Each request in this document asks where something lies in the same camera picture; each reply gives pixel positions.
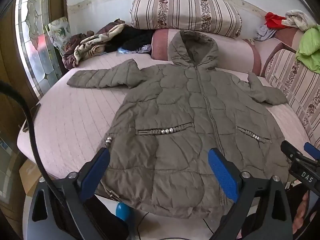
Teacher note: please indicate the beige floral blanket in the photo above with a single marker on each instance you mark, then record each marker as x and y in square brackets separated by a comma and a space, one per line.
[95, 43]

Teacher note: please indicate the pink bolster cushion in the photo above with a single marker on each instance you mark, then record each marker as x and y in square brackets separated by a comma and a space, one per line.
[235, 52]

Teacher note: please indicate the grey lilac cloth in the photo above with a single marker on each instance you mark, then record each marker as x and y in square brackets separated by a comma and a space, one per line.
[266, 33]

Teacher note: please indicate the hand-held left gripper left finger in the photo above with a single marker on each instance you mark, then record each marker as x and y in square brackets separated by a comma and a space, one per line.
[96, 172]

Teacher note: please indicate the pink quilted round bed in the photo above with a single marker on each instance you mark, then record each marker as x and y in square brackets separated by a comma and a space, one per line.
[75, 120]

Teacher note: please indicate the person's right hand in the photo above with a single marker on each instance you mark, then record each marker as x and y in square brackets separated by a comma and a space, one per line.
[301, 217]

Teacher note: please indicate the red cloth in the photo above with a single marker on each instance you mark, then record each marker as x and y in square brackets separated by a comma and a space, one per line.
[273, 20]

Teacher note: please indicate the striped floral pillow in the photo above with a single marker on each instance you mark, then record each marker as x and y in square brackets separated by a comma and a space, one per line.
[185, 11]

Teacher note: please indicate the blue plastic bag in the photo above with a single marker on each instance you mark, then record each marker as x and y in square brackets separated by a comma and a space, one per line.
[135, 49]

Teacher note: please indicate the black garment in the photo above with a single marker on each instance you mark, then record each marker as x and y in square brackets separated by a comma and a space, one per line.
[132, 38]

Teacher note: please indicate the brown cloth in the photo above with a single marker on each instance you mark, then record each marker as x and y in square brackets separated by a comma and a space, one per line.
[75, 47]

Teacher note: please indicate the stained glass wooden door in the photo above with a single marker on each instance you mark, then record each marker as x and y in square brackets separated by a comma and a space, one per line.
[32, 42]

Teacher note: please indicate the floral printed bag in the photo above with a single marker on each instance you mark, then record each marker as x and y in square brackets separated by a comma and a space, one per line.
[58, 31]

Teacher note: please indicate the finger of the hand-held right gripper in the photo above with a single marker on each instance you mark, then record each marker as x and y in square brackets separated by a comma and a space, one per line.
[290, 151]
[312, 150]

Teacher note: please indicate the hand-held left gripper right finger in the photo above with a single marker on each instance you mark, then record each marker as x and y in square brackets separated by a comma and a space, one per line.
[222, 175]

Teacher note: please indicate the cardboard box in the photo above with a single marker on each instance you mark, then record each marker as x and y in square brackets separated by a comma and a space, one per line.
[30, 175]

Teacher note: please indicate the blue round object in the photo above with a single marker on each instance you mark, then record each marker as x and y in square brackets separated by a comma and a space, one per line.
[123, 211]

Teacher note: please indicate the white crumpled cloth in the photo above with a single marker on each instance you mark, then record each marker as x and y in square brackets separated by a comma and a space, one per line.
[298, 18]

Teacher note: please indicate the olive hooded puffer jacket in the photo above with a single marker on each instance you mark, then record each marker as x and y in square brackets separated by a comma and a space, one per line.
[190, 135]

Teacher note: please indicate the green cloth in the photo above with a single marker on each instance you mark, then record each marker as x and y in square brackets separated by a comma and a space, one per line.
[310, 46]

